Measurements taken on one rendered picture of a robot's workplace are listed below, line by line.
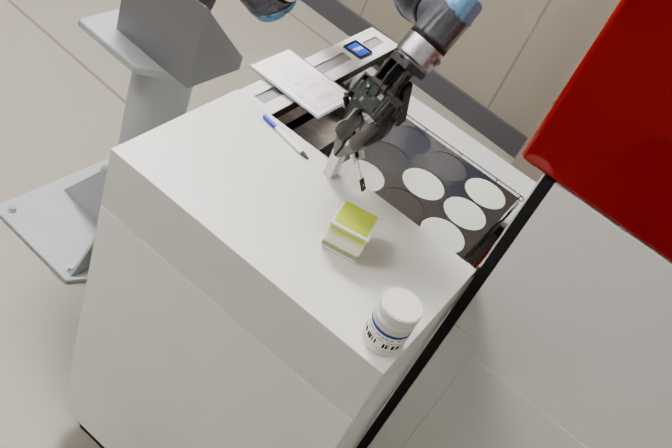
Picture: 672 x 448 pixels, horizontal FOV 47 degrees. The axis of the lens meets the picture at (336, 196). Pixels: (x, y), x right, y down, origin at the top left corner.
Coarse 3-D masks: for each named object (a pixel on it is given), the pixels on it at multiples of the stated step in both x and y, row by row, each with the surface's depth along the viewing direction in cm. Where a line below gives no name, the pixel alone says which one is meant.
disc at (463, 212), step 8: (448, 200) 171; (456, 200) 172; (464, 200) 173; (448, 208) 169; (456, 208) 170; (464, 208) 171; (472, 208) 172; (448, 216) 167; (456, 216) 168; (464, 216) 169; (472, 216) 170; (480, 216) 171; (464, 224) 167; (472, 224) 168; (480, 224) 169
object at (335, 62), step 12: (360, 36) 198; (372, 36) 200; (384, 36) 202; (336, 48) 190; (372, 48) 196; (384, 48) 198; (312, 60) 183; (324, 60) 184; (336, 60) 187; (348, 60) 189; (360, 60) 190; (372, 60) 192; (324, 72) 181; (336, 72) 182; (348, 72) 184; (252, 84) 168; (264, 84) 169; (252, 96) 165; (264, 96) 167; (276, 96) 168; (264, 108) 163; (276, 108) 164
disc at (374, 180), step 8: (360, 160) 171; (344, 168) 167; (352, 168) 168; (360, 168) 169; (368, 168) 170; (376, 168) 171; (368, 176) 168; (376, 176) 169; (368, 184) 166; (376, 184) 167
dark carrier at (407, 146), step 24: (408, 120) 189; (384, 144) 179; (408, 144) 182; (432, 144) 185; (384, 168) 172; (408, 168) 175; (432, 168) 178; (456, 168) 181; (384, 192) 166; (408, 192) 169; (456, 192) 174; (504, 192) 180; (408, 216) 163; (432, 216) 165
